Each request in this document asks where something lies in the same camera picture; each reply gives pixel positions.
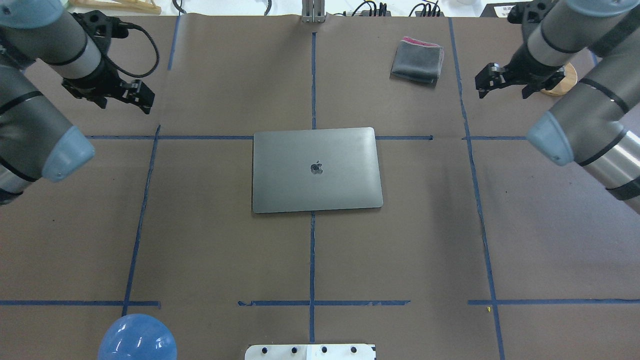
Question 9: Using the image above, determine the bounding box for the blue desk lamp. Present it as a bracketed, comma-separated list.
[97, 313, 178, 360]

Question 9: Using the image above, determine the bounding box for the wooden mug tree stand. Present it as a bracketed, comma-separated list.
[541, 63, 578, 97]

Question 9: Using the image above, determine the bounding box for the folded grey pink cloth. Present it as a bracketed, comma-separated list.
[390, 36, 444, 84]

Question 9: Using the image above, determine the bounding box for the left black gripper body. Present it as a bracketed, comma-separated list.
[61, 59, 131, 109]

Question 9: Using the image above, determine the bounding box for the grey laptop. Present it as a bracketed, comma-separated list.
[252, 127, 384, 214]

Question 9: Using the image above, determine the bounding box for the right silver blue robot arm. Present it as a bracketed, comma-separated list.
[475, 0, 640, 211]

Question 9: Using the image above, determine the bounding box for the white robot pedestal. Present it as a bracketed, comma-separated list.
[244, 343, 377, 360]

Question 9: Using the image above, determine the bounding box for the aluminium frame post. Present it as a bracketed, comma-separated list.
[301, 0, 326, 24]

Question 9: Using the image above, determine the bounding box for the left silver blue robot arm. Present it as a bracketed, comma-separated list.
[0, 0, 160, 205]

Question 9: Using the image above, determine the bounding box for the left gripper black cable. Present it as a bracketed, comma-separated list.
[100, 22, 161, 80]

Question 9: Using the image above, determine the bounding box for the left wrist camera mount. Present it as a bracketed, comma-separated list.
[71, 10, 130, 53]

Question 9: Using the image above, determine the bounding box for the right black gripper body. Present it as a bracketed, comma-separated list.
[503, 44, 565, 87]

